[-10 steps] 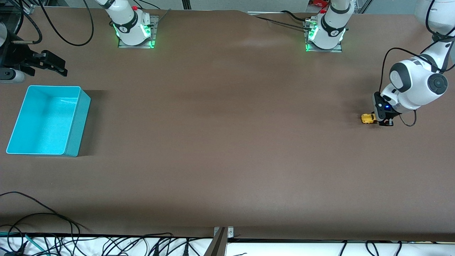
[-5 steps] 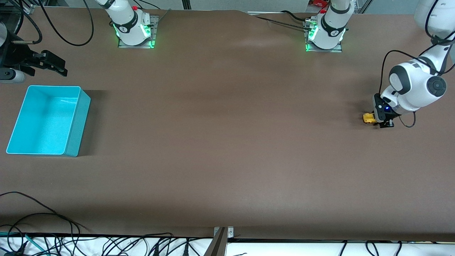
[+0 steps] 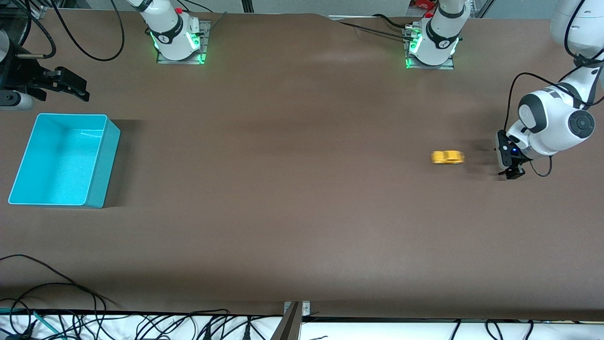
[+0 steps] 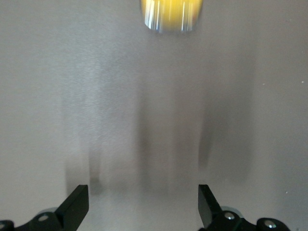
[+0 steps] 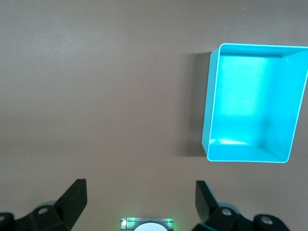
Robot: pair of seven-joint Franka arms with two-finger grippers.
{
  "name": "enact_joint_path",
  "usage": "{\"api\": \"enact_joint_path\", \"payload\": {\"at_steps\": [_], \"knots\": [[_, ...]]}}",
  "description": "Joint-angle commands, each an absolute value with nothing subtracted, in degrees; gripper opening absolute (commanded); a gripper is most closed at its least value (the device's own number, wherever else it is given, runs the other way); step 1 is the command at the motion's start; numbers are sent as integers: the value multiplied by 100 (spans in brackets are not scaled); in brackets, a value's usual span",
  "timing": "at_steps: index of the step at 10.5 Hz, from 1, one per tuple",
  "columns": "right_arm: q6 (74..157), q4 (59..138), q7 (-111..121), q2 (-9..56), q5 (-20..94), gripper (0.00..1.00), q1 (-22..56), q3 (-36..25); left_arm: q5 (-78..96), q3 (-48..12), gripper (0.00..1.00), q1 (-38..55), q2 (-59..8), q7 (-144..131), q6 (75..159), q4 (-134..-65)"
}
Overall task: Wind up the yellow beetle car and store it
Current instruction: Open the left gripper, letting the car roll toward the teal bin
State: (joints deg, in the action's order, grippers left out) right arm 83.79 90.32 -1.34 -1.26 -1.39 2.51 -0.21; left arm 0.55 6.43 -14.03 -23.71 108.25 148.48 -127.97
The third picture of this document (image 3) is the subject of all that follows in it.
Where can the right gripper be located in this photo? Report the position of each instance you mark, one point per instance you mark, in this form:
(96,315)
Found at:
(24,76)

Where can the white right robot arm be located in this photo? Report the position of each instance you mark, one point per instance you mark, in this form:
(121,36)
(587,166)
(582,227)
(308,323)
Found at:
(170,28)

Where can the small metal bracket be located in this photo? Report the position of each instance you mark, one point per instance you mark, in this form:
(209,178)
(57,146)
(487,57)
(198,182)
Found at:
(306,308)

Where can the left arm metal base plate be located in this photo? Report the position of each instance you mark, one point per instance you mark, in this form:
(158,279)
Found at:
(446,66)

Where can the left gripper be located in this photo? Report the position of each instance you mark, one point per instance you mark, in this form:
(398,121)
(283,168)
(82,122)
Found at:
(514,172)

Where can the red object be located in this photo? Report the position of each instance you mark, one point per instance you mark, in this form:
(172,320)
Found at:
(422,4)

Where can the dark slanted bar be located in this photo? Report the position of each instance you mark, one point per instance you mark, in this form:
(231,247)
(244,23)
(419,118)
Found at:
(288,326)

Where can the teal plastic bin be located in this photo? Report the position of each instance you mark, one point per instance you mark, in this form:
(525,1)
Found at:
(61,163)

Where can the yellow beetle toy car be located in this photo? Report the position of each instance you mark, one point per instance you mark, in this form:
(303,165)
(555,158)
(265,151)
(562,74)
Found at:
(447,157)

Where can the aluminium frame profile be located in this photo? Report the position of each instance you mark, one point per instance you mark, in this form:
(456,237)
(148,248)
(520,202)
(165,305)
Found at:
(247,5)
(37,7)

